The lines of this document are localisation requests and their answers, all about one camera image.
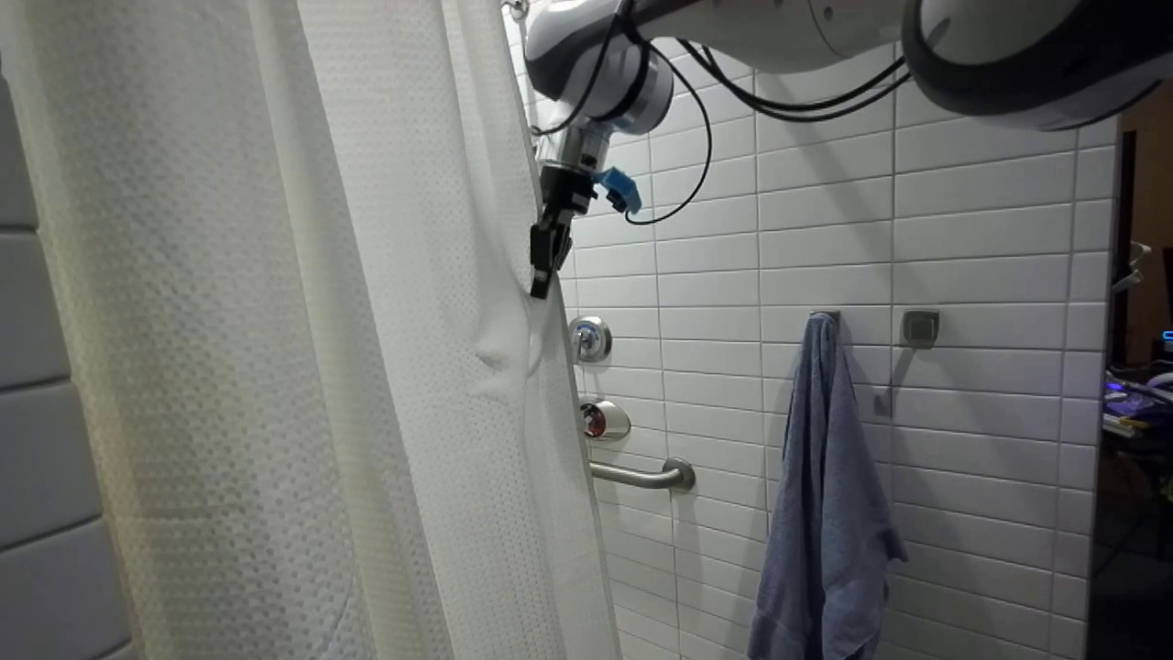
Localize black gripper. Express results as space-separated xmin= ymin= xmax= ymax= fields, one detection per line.
xmin=527 ymin=166 xmax=595 ymax=301

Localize white shower curtain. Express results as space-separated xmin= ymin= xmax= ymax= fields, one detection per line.
xmin=0 ymin=0 xmax=620 ymax=660

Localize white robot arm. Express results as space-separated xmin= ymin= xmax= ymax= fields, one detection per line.
xmin=522 ymin=0 xmax=1173 ymax=298

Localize chrome lower valve knob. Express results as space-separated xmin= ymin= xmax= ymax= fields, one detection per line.
xmin=579 ymin=399 xmax=630 ymax=441

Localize horizontal metal grab bar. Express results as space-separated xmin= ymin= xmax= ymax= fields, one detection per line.
xmin=592 ymin=460 xmax=698 ymax=490

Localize blue hanging towel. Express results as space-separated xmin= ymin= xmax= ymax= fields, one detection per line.
xmin=747 ymin=312 xmax=904 ymax=660

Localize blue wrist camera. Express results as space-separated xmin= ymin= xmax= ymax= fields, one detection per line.
xmin=595 ymin=168 xmax=642 ymax=213

